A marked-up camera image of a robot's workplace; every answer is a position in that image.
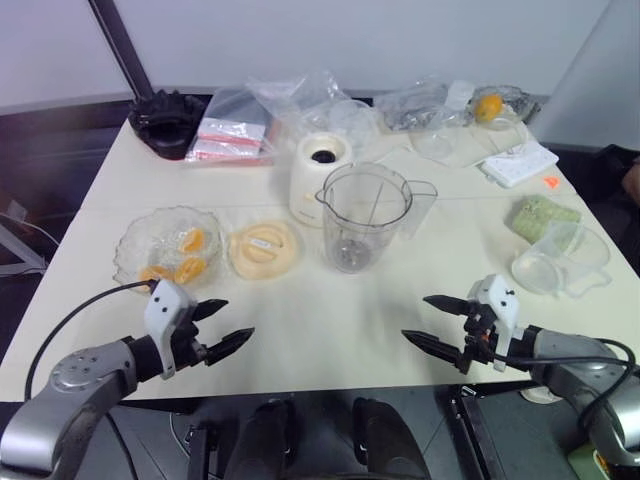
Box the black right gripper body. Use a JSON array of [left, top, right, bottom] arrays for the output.
[[462, 298, 501, 366]]

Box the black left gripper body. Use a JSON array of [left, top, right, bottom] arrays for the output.
[[172, 302, 211, 372]]

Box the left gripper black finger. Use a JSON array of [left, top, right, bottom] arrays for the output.
[[195, 298, 230, 324], [204, 327, 256, 366]]

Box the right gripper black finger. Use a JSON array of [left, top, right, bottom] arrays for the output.
[[422, 294, 472, 317], [401, 329, 469, 375]]

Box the orange fruit piece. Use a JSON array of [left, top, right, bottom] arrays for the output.
[[174, 257, 207, 285], [180, 227, 207, 254], [138, 266, 174, 284]]

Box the cream blender lid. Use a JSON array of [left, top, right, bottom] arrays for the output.
[[228, 219, 305, 278]]

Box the clear blender jug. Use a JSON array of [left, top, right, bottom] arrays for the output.
[[314, 162, 439, 274]]

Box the cream blender base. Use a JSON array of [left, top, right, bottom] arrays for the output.
[[288, 133, 356, 229]]

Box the black round blender part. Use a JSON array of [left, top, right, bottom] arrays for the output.
[[128, 89, 206, 161]]

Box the whole orange fruit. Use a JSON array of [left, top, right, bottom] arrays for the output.
[[473, 94, 504, 124]]

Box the clear glass bowl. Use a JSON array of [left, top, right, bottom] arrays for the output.
[[112, 204, 224, 289]]

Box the dark rounded shape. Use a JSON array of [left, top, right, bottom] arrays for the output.
[[352, 397, 431, 480], [234, 399, 296, 480]]

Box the clear plastic measuring cup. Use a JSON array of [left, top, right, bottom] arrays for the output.
[[510, 222, 612, 299]]

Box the green textured block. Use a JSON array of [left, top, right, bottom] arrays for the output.
[[509, 194, 582, 246]]

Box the small clear plastic cup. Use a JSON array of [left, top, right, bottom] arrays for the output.
[[412, 129, 454, 161]]

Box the bag with red white packets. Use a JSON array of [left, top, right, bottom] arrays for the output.
[[184, 87, 276, 166]]

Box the clear bag with dark contents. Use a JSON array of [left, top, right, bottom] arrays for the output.
[[374, 79, 471, 134]]

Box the clear bag holding orange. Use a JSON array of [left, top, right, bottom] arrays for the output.
[[467, 84, 539, 126]]

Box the large crumpled clear plastic bag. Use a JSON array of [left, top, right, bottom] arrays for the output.
[[244, 69, 381, 161]]

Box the black diagonal pole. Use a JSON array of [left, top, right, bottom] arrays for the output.
[[89, 0, 154, 99]]

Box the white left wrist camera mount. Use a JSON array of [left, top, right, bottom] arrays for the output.
[[143, 279, 197, 381]]

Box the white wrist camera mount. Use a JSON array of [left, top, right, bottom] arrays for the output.
[[467, 273, 526, 372], [143, 279, 197, 381]]

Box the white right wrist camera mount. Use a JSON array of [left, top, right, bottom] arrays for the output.
[[467, 273, 526, 372]]

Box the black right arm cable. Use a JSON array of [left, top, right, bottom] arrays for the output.
[[499, 339, 639, 436]]

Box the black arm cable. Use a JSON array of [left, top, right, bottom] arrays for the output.
[[23, 280, 157, 401], [499, 339, 639, 436]]

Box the black table frame bar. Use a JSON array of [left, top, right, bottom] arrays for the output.
[[444, 384, 499, 480]]

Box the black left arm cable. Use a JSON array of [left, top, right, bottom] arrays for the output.
[[23, 280, 157, 401]]

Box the grey metal frame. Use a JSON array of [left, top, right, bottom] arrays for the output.
[[0, 212, 57, 277]]

